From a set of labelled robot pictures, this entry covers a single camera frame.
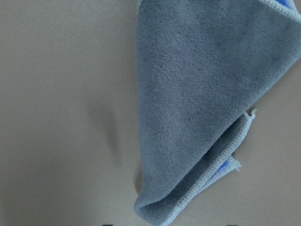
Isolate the grey towel with blue side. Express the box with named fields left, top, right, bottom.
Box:
left=134, top=0, right=301, bottom=226

